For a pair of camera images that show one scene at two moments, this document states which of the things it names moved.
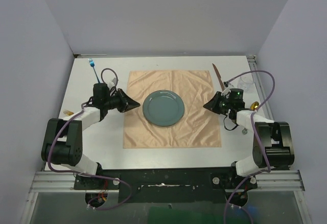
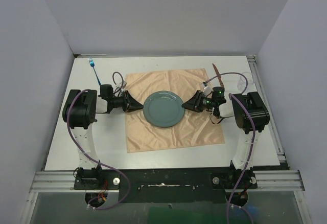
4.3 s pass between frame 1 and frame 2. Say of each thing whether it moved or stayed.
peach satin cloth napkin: stayed
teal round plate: stayed
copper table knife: stayed
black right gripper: moved
